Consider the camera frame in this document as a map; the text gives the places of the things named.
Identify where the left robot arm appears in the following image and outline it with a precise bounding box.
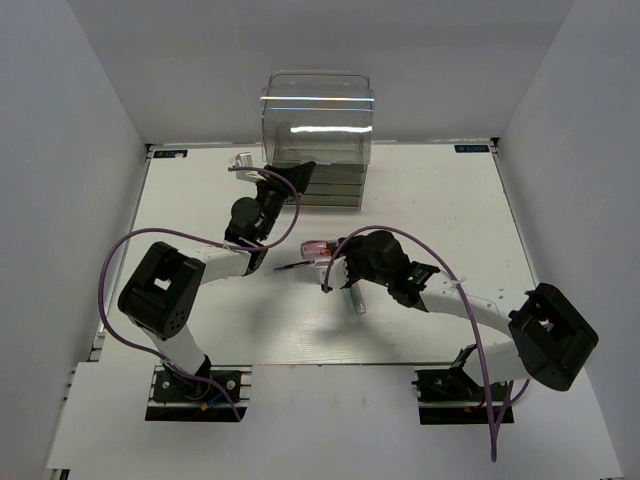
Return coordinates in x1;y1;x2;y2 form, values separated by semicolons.
118;161;316;401

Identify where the clear organizer top lid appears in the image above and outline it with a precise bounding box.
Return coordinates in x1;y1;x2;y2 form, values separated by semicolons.
260;70;375;165

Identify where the pink glue stick tube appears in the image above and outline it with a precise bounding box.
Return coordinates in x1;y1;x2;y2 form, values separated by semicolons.
300;240;339;262

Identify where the corner blue label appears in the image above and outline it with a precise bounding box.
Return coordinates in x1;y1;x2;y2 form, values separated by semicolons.
153;149;188;159
454;144;490;153

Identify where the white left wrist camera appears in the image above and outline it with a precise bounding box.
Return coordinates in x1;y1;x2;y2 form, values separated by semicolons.
229;152;256;183

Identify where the left corner blue label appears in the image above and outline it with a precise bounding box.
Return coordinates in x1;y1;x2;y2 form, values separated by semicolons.
153;149;188;159

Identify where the orange capped highlighter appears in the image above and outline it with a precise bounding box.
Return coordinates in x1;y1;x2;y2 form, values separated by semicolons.
350;284;366;315

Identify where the right corner blue label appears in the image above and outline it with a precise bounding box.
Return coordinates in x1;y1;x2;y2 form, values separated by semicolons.
454;144;490;153

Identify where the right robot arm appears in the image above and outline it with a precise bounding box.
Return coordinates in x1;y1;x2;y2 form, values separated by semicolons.
332;230;599;399

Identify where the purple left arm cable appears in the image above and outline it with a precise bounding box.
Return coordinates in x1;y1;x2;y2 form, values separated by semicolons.
98;167;301;421

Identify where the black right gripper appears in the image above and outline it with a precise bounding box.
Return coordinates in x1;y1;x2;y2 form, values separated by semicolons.
333;233;393;288

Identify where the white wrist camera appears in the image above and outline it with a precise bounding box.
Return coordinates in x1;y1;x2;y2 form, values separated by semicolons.
229;152;256;183
314;257;349;293

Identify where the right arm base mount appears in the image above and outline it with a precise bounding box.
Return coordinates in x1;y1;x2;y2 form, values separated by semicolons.
411;369;488;426

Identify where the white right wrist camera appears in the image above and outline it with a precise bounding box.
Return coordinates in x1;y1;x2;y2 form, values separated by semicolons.
314;257;349;293

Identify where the green capped highlighter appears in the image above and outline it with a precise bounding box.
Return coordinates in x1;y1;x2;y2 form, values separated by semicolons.
340;289;356;314

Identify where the purple pen refill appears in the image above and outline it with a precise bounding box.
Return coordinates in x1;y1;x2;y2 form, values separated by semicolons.
273;260;316;272

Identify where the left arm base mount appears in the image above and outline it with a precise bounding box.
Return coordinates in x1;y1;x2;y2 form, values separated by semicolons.
145;365;252;423

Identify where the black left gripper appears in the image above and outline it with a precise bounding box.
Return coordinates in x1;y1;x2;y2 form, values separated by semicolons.
254;160;315;241

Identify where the clear acrylic drawer organizer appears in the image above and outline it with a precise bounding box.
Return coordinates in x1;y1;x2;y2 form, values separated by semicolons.
259;73;377;210

